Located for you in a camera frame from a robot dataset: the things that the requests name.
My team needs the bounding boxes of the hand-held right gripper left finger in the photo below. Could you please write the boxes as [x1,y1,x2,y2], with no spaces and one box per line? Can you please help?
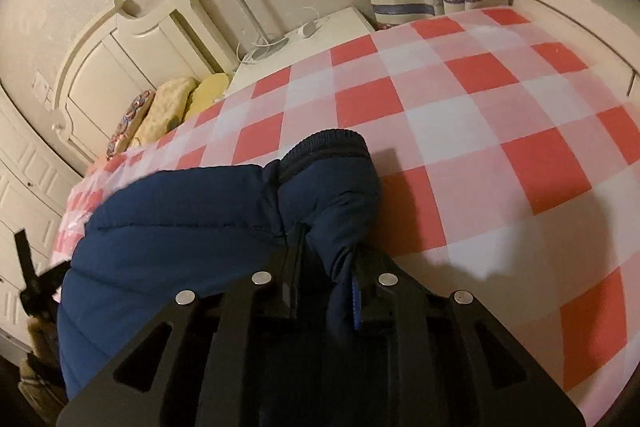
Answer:
[56,227,308,427]

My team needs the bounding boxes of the red checked plastic sheet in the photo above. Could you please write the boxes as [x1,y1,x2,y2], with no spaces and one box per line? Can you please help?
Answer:
[52,7,640,427]

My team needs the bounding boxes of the white bed headboard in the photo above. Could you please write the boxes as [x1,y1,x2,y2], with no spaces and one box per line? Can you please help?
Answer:
[50,0,238,162]

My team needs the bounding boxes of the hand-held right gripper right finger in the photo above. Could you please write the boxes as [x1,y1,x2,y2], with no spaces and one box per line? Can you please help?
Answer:
[350,247,587,427]

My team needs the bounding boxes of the navy puffer jacket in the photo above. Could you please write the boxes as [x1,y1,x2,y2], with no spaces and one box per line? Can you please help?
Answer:
[56,130,383,403]

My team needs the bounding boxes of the patterned embroidered pillow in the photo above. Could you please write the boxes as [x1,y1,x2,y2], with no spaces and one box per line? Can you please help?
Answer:
[106,89,157,156]

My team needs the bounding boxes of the beige fuzzy pillow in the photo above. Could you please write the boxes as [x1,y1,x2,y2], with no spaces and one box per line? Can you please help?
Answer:
[132,77,198,145]

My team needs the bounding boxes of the white charger cable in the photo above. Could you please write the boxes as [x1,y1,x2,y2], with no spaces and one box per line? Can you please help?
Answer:
[295,6,331,38]

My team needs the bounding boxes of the white wardrobe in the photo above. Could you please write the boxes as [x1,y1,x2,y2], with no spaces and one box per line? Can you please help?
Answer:
[0,77,83,353]

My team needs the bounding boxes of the white nightstand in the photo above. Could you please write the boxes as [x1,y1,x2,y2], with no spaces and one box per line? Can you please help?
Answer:
[225,6,376,95]

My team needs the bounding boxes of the white desk lamp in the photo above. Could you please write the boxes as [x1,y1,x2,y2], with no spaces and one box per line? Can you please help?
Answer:
[209,0,291,62]

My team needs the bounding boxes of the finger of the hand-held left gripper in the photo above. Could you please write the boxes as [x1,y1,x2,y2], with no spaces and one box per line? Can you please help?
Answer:
[29,261,71,324]
[13,229,37,303]

